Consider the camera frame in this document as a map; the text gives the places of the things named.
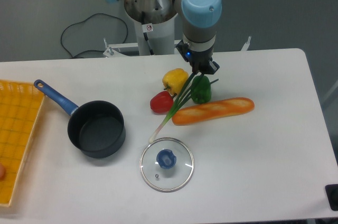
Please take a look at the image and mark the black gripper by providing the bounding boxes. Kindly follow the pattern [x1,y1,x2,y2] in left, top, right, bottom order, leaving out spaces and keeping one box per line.
[176,40,220,74]

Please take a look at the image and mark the green onion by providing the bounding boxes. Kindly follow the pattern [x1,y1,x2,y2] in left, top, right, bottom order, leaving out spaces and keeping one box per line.
[148,74,218,143]

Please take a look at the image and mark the green bell pepper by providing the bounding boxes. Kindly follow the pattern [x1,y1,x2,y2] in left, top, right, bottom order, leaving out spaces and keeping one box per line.
[191,75,212,104]

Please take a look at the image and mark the yellow bell pepper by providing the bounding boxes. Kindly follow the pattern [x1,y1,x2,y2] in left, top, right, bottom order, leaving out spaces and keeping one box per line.
[162,68,189,96]

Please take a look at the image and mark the orange baguette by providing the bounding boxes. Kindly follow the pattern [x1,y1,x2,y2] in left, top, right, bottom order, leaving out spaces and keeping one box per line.
[172,97,255,126]

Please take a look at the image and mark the red bell pepper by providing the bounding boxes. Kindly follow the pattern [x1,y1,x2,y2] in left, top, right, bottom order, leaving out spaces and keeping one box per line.
[149,91,176,115]

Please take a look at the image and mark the glass lid with blue knob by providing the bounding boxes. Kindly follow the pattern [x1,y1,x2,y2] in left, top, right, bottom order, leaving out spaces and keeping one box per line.
[139,137,194,192]

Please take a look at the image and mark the black object at table edge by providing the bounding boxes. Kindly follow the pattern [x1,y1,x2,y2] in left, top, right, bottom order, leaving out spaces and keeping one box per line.
[325,184,338,211]

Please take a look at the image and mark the yellow mesh tray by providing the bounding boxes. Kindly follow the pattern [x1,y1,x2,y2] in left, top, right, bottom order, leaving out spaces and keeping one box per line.
[1,80,45,207]

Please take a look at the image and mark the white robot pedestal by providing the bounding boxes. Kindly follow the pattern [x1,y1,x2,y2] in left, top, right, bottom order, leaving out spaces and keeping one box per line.
[102,0,201,58]

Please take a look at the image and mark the dark pot with blue handle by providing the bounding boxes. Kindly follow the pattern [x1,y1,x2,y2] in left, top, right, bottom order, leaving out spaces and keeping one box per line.
[34,79,126,158]

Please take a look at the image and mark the black cable on floor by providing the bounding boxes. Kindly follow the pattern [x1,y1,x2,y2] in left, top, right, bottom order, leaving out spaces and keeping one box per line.
[60,13,129,59]

